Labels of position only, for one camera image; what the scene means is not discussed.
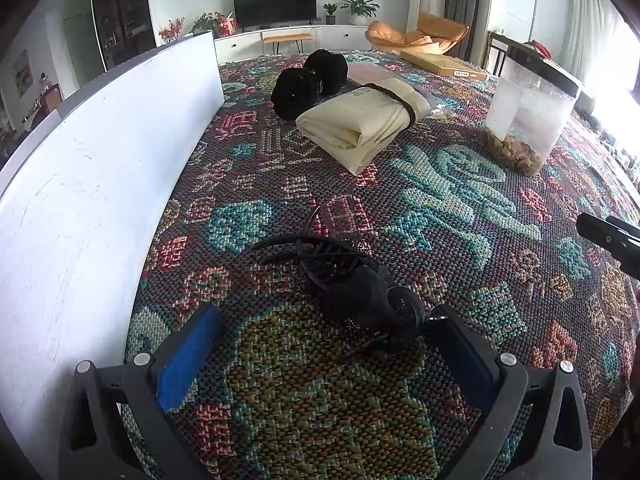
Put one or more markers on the white partition board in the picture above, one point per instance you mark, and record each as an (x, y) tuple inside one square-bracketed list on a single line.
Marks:
[(90, 200)]

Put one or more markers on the white television cabinet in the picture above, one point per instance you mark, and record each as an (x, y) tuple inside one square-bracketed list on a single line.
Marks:
[(345, 35)]

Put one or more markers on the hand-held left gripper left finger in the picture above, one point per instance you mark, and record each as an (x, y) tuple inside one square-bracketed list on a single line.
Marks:
[(187, 365)]

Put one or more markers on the cream cloth bundle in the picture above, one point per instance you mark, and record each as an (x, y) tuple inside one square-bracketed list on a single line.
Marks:
[(360, 120)]

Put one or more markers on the red cloth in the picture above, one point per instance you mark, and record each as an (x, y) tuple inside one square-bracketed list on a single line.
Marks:
[(539, 49)]

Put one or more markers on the red gift bag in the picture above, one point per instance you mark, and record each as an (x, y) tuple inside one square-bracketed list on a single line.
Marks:
[(227, 25)]

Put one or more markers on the bushy green potted plant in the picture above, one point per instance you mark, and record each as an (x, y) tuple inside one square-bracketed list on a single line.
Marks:
[(205, 22)]

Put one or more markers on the black television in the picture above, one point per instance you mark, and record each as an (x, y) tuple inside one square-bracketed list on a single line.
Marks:
[(275, 5)]

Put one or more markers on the framed wall picture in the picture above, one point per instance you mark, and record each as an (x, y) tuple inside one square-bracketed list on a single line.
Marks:
[(23, 72)]

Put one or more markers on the grey curtain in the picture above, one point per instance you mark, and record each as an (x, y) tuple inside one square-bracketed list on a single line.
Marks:
[(462, 0)]

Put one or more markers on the clear container with black lid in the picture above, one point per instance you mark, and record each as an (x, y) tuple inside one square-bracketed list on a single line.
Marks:
[(530, 110)]

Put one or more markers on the grey door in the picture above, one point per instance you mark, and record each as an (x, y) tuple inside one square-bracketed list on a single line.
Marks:
[(85, 50)]

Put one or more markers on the red flower arrangement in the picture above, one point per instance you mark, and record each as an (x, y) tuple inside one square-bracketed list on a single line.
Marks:
[(171, 31)]

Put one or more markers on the small potted plant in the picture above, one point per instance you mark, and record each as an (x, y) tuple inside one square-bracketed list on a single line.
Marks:
[(330, 10)]

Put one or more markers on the large leafy potted plant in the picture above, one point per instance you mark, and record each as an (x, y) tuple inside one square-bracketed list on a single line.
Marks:
[(360, 6)]

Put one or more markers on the colourful patterned woven blanket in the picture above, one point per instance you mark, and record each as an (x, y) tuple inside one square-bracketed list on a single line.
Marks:
[(450, 200)]

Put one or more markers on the clear plastic bag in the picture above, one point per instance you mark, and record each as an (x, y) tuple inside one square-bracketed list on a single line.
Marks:
[(370, 71)]

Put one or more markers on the wooden bench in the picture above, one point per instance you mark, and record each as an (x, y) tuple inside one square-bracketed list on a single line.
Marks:
[(287, 37)]

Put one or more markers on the dark glass display cabinet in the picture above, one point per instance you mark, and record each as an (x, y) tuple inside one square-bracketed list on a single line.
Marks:
[(122, 10)]

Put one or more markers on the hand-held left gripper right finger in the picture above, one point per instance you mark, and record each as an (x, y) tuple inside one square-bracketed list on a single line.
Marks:
[(465, 365)]

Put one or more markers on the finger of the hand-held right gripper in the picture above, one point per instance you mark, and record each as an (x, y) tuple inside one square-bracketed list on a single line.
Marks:
[(597, 232), (625, 227)]

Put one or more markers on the orange lounge chair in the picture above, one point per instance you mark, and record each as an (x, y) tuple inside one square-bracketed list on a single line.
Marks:
[(435, 27)]

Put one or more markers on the flat cardboard box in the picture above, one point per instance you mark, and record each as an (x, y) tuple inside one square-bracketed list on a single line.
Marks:
[(440, 62)]

